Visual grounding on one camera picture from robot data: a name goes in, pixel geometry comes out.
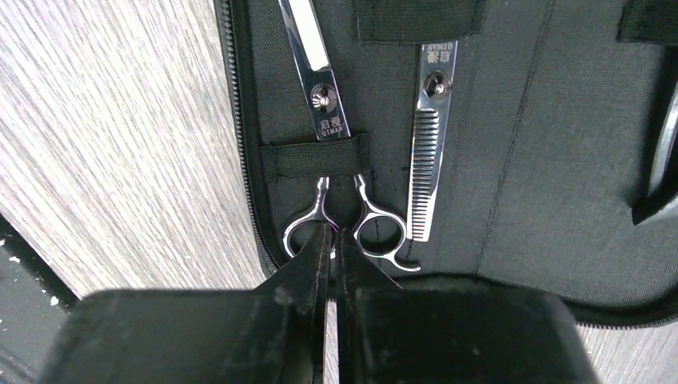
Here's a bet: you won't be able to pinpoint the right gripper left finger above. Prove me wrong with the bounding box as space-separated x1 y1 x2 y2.
40 224 333 383

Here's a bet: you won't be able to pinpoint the black hair clip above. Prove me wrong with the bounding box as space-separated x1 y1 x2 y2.
632 86 677 226

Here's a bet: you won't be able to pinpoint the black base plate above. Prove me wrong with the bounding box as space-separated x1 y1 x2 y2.
1 218 78 383

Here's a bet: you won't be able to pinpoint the black zipper tool case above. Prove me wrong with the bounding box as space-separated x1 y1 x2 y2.
214 1 677 328

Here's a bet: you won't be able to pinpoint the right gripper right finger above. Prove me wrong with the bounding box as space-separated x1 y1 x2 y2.
335 230 597 383

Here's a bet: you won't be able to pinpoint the silver thinning scissors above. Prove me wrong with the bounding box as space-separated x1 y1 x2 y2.
407 40 458 242

